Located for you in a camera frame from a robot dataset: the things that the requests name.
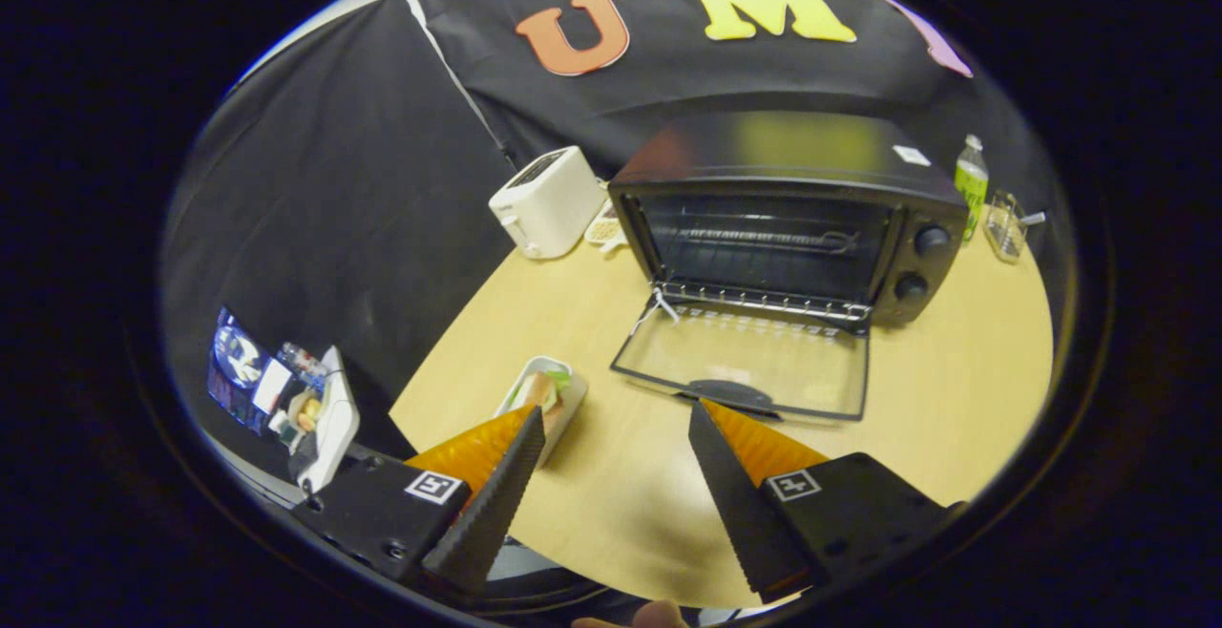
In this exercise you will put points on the white oblong dish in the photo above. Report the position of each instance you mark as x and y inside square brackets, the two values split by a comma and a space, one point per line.
[563, 408]

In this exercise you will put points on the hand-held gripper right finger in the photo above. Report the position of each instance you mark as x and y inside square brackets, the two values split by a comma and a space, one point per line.
[740, 513]

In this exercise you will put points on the white plastic tray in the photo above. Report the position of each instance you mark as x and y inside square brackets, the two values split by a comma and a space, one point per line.
[336, 428]

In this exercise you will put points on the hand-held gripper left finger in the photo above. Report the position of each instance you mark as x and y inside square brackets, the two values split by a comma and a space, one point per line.
[492, 513]

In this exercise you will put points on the clear container with spoon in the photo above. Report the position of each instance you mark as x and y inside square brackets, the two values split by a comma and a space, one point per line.
[1007, 227]

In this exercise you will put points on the toast sandwich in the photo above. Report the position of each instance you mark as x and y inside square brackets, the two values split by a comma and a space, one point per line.
[537, 389]

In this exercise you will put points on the black toaster oven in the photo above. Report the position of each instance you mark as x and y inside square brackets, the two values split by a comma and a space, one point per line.
[792, 146]

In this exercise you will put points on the white pop-up toaster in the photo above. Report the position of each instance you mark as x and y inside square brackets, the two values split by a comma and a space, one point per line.
[554, 198]

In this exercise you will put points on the small plate of grains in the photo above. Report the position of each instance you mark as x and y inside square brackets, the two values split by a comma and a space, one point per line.
[604, 227]

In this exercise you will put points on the blue printed packet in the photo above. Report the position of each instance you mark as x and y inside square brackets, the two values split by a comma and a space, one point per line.
[239, 361]

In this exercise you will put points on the green drink bottle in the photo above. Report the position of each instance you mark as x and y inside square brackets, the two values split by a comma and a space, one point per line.
[972, 189]

